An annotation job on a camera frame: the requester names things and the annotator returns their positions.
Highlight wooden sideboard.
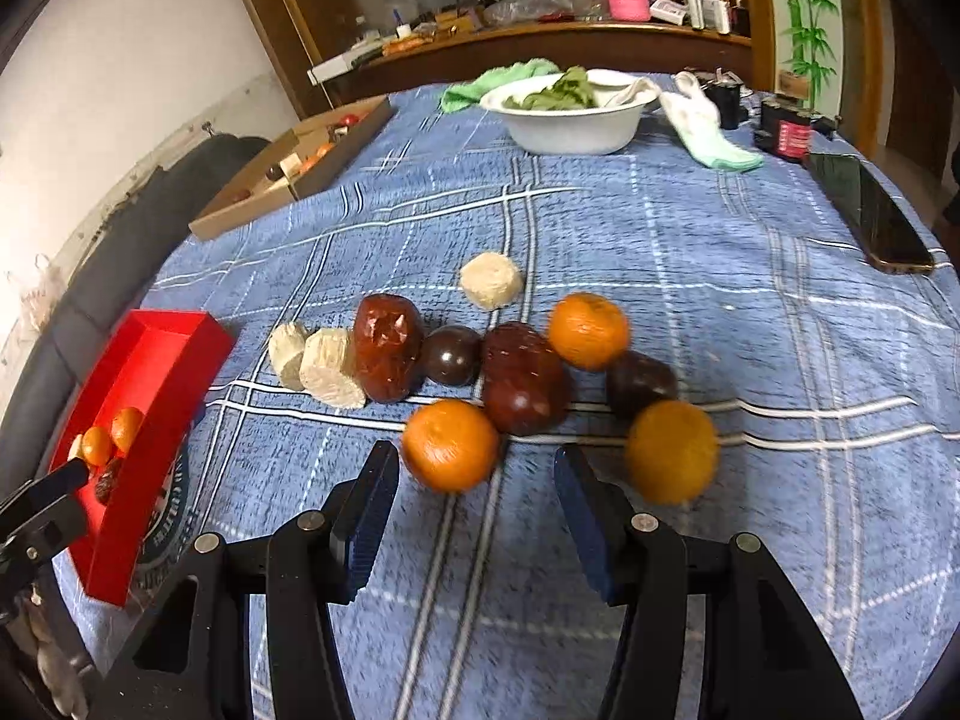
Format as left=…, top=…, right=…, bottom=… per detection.
left=307, top=11, right=755, bottom=110

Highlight green cloth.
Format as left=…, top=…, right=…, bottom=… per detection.
left=440, top=58, right=563, bottom=115

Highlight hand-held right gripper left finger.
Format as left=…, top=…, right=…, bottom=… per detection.
left=86, top=441, right=401, bottom=720

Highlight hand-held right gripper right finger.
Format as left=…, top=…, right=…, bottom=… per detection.
left=553, top=442, right=863, bottom=720

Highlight green leafy vegetable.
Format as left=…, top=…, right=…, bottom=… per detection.
left=504, top=66, right=601, bottom=112

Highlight black smartphone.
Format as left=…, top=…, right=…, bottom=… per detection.
left=806, top=152, right=937, bottom=275

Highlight green bamboo wall sticker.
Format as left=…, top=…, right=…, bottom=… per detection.
left=772, top=0, right=842, bottom=102

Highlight clear plastic bag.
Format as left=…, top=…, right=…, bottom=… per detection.
left=486, top=0, right=571, bottom=25

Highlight black box with red label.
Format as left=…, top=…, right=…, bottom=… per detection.
left=754, top=96, right=818, bottom=160

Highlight white bowl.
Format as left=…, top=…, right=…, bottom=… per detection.
left=478, top=73, right=662, bottom=156

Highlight white small boxes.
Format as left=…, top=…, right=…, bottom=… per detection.
left=651, top=0, right=732, bottom=35

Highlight cardboard box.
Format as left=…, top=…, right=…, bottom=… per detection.
left=187, top=96, right=397, bottom=242

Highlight red tray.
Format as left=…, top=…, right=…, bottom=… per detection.
left=41, top=309, right=239, bottom=607

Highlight dark purple plum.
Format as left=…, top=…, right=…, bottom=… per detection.
left=606, top=351, right=680, bottom=421
left=420, top=325, right=483, bottom=387

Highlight large red date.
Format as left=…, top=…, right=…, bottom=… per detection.
left=354, top=292, right=425, bottom=403
left=480, top=321, right=571, bottom=436
left=94, top=459, right=125, bottom=505

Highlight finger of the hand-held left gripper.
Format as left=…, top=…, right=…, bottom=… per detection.
left=0, top=459, right=91, bottom=522
left=0, top=499, right=85, bottom=582

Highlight flat white box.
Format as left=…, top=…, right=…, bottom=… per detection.
left=307, top=56, right=362, bottom=85

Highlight small black device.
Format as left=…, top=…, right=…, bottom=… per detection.
left=703, top=75, right=751, bottom=130

